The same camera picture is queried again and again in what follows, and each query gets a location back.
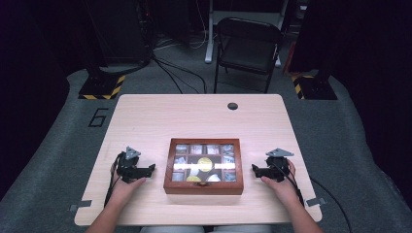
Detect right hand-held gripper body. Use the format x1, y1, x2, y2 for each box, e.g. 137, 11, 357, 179
264, 148, 295, 183

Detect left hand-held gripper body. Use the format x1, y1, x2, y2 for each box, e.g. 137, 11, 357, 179
116, 146, 143, 184

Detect wooden box with glass lid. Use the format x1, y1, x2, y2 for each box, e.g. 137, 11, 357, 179
163, 138, 245, 196

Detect person's left hand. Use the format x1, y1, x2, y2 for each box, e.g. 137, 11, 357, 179
111, 169, 147, 204

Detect person's right hand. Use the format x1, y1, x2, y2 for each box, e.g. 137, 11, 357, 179
260, 159, 301, 206

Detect grey tape strip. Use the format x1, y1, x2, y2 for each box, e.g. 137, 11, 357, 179
69, 199, 93, 212
304, 197, 327, 208

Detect black stand base hazard striped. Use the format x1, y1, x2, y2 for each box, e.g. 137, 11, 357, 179
78, 73, 127, 101
290, 74, 338, 101

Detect black folding chair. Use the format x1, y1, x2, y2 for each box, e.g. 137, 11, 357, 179
213, 17, 284, 95

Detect dark equipment cabinet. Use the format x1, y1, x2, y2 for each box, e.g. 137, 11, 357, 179
85, 0, 154, 67

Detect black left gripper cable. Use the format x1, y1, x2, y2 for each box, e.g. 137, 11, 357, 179
103, 151, 125, 208

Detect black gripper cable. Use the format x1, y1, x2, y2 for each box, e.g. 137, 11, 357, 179
269, 160, 354, 233
103, 151, 125, 208

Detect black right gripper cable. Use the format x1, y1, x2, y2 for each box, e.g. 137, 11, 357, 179
269, 160, 354, 233

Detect black floor cables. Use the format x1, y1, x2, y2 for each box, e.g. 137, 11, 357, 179
151, 52, 208, 95

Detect white desk frame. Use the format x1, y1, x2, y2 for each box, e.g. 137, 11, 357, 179
204, 0, 290, 68

